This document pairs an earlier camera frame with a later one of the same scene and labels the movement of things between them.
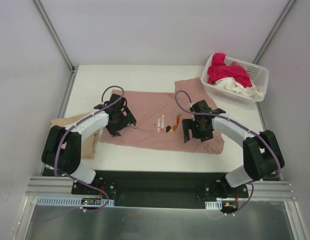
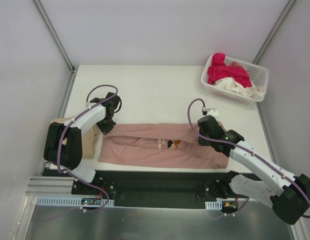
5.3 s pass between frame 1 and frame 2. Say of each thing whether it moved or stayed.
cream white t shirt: stayed
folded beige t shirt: stayed
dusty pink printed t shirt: moved
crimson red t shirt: stayed
